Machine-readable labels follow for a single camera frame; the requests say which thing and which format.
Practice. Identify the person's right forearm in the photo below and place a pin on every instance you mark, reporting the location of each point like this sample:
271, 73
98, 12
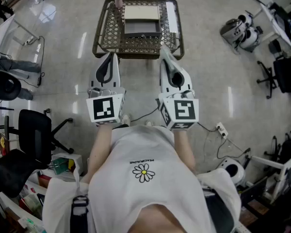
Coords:
183, 147

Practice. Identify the black office chair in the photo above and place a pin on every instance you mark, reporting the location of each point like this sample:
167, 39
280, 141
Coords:
285, 74
31, 135

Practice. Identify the white desk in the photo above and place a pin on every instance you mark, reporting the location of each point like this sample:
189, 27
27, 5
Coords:
4, 30
266, 162
268, 16

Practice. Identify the grey domed machine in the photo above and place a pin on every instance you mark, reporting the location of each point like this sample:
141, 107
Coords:
231, 30

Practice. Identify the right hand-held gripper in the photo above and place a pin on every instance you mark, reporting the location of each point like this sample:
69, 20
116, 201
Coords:
184, 110

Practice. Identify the grey box with cream lid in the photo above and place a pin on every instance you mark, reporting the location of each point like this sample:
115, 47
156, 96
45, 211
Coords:
141, 12

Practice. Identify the white domed machine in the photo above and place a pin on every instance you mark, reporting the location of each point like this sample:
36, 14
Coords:
226, 165
246, 21
252, 39

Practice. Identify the pink vase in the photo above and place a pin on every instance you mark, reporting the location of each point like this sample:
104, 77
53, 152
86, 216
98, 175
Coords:
118, 2

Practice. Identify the person's white daisy t-shirt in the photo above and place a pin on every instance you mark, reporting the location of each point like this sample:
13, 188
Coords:
140, 149

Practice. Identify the brown rattan table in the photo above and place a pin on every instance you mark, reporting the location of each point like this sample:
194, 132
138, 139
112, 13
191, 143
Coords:
106, 33

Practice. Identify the black monitor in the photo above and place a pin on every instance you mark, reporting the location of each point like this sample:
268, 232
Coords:
282, 21

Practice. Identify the person's bare neck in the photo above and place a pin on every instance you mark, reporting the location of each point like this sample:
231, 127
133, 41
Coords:
155, 220

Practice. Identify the white power strip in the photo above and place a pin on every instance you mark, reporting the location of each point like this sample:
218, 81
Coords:
29, 41
222, 130

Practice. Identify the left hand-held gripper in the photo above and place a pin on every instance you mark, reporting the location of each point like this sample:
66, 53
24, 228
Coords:
104, 109

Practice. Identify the black power adapter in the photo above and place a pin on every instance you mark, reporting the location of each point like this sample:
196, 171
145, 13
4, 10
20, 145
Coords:
39, 81

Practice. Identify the person's white shoe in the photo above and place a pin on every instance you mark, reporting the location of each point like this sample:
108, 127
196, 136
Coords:
126, 119
148, 123

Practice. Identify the person's right white shoe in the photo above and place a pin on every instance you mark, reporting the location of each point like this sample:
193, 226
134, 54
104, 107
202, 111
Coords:
148, 123

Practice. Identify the person's left white shoe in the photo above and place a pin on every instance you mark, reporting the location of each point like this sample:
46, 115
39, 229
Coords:
126, 119

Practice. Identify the person's left forearm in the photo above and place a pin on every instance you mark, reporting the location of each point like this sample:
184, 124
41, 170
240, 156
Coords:
99, 149

